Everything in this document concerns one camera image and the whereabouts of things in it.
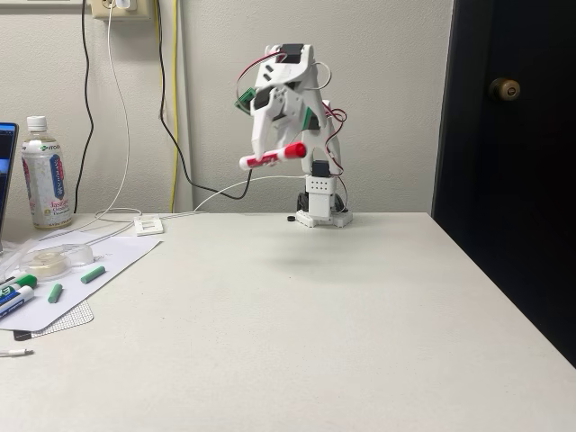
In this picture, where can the jasmine tea bottle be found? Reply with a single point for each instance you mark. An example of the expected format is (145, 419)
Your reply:
(45, 180)

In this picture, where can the dark door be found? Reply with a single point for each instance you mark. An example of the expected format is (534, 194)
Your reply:
(517, 202)

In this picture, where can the blue Expo marker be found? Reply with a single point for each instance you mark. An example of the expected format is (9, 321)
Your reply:
(18, 298)

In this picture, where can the red Expo marker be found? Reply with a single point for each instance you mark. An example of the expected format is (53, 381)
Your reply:
(288, 153)

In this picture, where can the green marker cap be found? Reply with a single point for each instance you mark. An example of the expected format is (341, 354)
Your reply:
(55, 293)
(93, 274)

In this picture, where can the white adapter box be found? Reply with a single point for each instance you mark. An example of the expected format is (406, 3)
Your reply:
(150, 226)

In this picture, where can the green Expo marker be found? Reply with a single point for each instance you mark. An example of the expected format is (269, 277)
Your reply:
(22, 281)

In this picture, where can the laptop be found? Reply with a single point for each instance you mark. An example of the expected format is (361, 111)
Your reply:
(5, 180)

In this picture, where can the brass door knob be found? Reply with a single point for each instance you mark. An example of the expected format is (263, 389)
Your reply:
(505, 89)

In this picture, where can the white mesh mat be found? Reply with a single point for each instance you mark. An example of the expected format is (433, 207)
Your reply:
(76, 317)

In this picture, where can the white paper sheet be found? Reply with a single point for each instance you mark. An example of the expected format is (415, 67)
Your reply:
(121, 256)

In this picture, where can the clear tape dispenser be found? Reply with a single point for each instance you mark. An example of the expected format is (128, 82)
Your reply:
(45, 263)

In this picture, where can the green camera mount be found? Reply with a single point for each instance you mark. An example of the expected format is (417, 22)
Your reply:
(246, 96)

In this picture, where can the beige wall outlet plate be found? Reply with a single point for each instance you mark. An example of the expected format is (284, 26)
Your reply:
(144, 11)

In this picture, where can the white charger plug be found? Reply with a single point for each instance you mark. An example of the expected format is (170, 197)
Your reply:
(126, 3)

